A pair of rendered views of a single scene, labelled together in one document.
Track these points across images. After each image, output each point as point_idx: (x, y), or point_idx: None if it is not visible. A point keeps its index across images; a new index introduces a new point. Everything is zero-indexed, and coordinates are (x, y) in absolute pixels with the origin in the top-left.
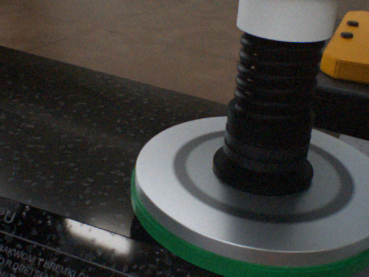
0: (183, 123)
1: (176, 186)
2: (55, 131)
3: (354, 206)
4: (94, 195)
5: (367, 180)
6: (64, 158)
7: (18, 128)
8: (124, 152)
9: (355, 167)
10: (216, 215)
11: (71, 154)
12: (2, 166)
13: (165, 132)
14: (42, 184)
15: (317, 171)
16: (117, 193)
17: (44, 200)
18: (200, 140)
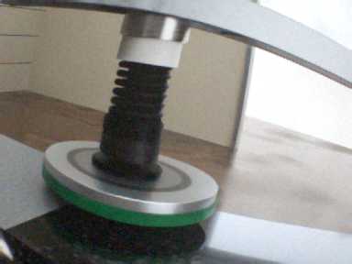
0: (192, 201)
1: (184, 170)
2: (302, 260)
3: (79, 147)
4: (237, 225)
5: (60, 150)
6: (276, 243)
7: (326, 258)
8: (235, 248)
9: (60, 155)
10: (159, 159)
11: (273, 246)
12: (304, 236)
13: (204, 196)
14: (273, 229)
15: (86, 159)
16: (223, 225)
17: (264, 223)
18: (172, 188)
